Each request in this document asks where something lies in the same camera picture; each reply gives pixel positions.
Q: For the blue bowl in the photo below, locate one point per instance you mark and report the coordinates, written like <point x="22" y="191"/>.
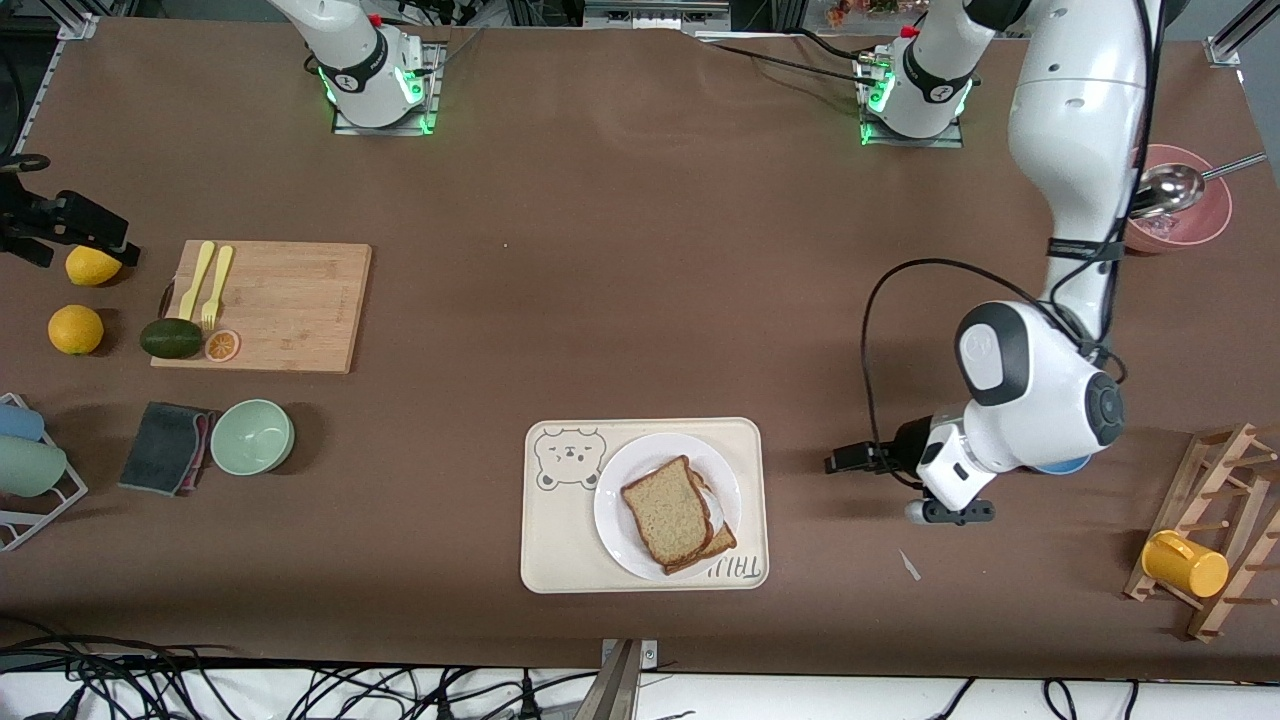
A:
<point x="1060" y="467"/>

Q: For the small grey paper scrap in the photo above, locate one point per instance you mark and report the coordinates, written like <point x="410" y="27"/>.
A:
<point x="909" y="565"/>

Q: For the yellow plastic knife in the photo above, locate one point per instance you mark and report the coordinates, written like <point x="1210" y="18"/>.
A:
<point x="197" y="280"/>

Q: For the dark grey folded cloth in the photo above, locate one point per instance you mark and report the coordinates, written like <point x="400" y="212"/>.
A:
<point x="160" y="445"/>

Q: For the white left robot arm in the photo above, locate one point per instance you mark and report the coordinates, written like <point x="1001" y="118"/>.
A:
<point x="1060" y="120"/>

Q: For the pink bowl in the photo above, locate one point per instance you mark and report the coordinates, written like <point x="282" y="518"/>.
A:
<point x="1200" y="230"/>

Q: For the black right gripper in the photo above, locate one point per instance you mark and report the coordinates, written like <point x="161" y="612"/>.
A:
<point x="40" y="219"/>

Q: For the large metal spoon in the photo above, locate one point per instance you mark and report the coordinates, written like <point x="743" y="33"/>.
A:
<point x="1175" y="188"/>

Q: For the cream tray with bear print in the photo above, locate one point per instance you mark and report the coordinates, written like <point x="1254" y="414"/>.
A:
<point x="560" y="540"/>

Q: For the clear crumpled plastic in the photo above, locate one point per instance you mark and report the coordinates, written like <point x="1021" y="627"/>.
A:
<point x="1165" y="228"/>

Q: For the yellow toy lemon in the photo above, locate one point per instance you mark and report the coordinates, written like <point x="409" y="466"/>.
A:
<point x="75" y="330"/>
<point x="90" y="272"/>

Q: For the yellow mug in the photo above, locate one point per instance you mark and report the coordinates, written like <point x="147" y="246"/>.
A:
<point x="1190" y="568"/>

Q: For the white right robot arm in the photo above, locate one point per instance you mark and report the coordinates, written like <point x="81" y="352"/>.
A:
<point x="345" y="50"/>

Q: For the toy orange slice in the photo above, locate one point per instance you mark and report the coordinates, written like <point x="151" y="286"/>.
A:
<point x="222" y="346"/>

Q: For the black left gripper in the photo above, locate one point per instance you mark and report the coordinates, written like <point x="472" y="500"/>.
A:
<point x="908" y="443"/>

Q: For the green avocado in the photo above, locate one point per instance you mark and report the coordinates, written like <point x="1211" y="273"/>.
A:
<point x="171" y="339"/>

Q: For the pink folded cloth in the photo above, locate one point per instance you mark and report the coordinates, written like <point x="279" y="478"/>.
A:
<point x="205" y="440"/>

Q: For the grey metal frame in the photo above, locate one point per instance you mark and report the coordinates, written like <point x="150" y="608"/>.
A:
<point x="655" y="12"/>

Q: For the white round plate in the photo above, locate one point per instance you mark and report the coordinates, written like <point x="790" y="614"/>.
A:
<point x="615" y="510"/>

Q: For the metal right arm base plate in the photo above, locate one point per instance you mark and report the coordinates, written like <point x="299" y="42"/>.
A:
<point x="436" y="80"/>

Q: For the bread slice with brown crust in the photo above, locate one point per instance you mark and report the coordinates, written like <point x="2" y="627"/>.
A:
<point x="665" y="515"/>
<point x="722" y="542"/>

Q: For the aluminium frame profile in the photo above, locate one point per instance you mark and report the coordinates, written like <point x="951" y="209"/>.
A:
<point x="1225" y="30"/>

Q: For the wooden cutting board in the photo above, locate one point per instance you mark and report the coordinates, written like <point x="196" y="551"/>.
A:
<point x="290" y="300"/>

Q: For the mint green bowl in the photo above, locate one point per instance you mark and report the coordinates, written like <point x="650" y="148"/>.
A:
<point x="252" y="437"/>

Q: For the aluminium corner bracket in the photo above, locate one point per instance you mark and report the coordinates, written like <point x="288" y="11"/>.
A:
<point x="78" y="27"/>

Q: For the yellow plastic fork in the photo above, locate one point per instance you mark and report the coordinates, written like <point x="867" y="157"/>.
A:
<point x="217" y="285"/>

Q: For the pale green cup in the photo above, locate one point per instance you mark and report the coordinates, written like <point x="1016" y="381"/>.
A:
<point x="30" y="467"/>

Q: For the wooden mug rack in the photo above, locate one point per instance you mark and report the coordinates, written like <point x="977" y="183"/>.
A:
<point x="1210" y="615"/>

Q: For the light blue cup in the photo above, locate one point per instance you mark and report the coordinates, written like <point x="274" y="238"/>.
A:
<point x="20" y="422"/>

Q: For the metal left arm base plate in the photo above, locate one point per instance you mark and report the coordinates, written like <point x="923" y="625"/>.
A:
<point x="930" y="142"/>

